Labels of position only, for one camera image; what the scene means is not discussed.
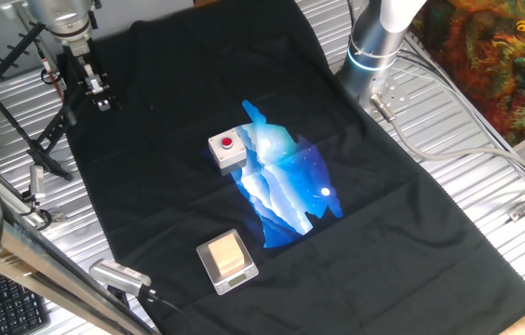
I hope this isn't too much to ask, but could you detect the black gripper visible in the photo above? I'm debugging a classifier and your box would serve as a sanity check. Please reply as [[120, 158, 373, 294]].
[[61, 44, 114, 127]]

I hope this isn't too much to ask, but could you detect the grey box with red button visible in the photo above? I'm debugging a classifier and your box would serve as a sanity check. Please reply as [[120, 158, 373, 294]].
[[207, 129, 249, 177]]

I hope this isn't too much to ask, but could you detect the wooden block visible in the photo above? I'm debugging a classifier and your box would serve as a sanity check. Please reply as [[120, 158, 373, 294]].
[[208, 233, 246, 275]]

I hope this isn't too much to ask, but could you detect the black keyboard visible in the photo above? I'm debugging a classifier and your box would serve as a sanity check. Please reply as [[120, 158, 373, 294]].
[[0, 262, 52, 335]]

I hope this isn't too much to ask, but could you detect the black cloth with blue print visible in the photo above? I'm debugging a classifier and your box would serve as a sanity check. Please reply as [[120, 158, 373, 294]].
[[57, 0, 525, 335]]

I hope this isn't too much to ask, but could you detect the colourful painted cloth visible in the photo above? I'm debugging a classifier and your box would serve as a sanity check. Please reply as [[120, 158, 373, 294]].
[[410, 0, 525, 148]]

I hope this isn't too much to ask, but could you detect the metal camera bracket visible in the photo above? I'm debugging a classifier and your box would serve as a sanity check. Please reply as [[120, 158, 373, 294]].
[[28, 165, 47, 204]]

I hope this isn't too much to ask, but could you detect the aluminium frame bar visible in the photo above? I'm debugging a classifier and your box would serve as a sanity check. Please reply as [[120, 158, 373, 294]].
[[0, 188, 157, 335]]

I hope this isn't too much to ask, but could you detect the silver depth camera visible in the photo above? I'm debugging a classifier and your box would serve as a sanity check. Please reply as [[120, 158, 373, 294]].
[[88, 259, 153, 298]]

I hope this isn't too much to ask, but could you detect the black camera cable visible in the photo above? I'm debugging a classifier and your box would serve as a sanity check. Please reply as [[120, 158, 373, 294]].
[[139, 286, 195, 335]]

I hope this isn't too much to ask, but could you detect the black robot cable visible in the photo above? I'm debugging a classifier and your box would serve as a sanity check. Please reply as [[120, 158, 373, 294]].
[[345, 0, 357, 32]]

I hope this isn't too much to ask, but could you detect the grey base cable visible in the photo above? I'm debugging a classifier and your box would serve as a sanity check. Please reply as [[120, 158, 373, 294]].
[[370, 94, 525, 196]]

